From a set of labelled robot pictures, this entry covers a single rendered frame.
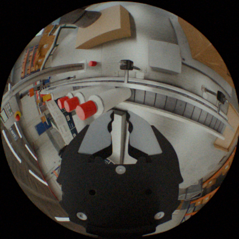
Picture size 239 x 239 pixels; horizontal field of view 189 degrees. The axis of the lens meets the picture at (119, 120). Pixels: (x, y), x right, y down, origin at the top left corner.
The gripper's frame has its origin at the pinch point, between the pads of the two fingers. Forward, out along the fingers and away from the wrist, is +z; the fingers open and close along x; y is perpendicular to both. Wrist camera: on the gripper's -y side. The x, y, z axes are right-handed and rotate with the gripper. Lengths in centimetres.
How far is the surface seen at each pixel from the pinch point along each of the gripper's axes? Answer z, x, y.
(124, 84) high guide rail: 11.4, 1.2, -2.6
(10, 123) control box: -7, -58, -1
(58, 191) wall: -58, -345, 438
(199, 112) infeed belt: 5.6, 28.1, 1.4
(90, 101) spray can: 4.5, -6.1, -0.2
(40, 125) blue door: 347, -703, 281
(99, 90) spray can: 14.2, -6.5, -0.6
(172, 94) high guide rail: 5.3, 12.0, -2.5
